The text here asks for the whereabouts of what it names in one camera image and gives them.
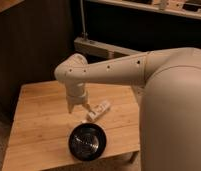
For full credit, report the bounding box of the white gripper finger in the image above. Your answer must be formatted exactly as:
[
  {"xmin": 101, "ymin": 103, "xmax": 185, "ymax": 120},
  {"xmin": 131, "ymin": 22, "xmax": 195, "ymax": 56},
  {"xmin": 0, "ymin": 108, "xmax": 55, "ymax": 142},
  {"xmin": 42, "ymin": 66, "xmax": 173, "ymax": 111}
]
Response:
[
  {"xmin": 82, "ymin": 103, "xmax": 92, "ymax": 112},
  {"xmin": 68, "ymin": 105, "xmax": 74, "ymax": 114}
]

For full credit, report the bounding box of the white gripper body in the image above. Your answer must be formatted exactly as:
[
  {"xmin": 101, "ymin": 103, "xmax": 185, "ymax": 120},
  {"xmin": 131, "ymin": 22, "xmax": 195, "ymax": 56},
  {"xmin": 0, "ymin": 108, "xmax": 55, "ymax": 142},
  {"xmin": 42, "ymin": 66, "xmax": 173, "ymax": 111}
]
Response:
[{"xmin": 65, "ymin": 83, "xmax": 88, "ymax": 108}]

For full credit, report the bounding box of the white plastic bottle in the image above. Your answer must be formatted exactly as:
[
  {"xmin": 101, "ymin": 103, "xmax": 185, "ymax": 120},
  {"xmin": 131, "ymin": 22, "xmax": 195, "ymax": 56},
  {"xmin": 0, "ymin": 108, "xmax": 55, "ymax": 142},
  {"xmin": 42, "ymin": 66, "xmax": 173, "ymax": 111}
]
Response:
[{"xmin": 86, "ymin": 100, "xmax": 111, "ymax": 122}]

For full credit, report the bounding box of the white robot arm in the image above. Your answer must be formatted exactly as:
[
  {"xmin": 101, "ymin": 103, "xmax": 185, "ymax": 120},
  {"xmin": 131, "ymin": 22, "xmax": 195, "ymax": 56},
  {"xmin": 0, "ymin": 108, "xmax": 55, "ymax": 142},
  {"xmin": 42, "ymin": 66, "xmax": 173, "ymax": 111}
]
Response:
[{"xmin": 54, "ymin": 47, "xmax": 201, "ymax": 171}]

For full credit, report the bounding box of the black ceramic bowl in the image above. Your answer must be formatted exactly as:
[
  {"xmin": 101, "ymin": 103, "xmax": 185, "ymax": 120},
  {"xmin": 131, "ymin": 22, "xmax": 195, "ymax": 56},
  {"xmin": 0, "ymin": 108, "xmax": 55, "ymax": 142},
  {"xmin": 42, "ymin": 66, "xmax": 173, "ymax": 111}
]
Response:
[{"xmin": 68, "ymin": 123, "xmax": 107, "ymax": 161}]

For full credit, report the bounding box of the wooden table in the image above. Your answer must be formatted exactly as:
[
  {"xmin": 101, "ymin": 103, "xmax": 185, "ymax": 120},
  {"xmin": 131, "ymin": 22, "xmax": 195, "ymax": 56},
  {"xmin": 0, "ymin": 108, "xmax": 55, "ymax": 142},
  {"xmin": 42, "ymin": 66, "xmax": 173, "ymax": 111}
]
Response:
[{"xmin": 2, "ymin": 81, "xmax": 140, "ymax": 171}]

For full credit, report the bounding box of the dark wooden cabinet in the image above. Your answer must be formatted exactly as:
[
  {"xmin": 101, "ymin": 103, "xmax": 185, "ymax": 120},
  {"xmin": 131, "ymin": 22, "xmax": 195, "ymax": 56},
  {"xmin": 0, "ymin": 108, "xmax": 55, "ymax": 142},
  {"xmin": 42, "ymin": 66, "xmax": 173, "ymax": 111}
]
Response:
[{"xmin": 0, "ymin": 0, "xmax": 73, "ymax": 120}]

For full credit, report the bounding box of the metal shelf frame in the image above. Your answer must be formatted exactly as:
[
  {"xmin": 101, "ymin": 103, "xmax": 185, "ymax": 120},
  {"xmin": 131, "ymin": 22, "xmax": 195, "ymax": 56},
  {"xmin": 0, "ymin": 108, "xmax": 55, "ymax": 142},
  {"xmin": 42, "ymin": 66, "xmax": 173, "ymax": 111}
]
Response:
[{"xmin": 72, "ymin": 0, "xmax": 149, "ymax": 59}]

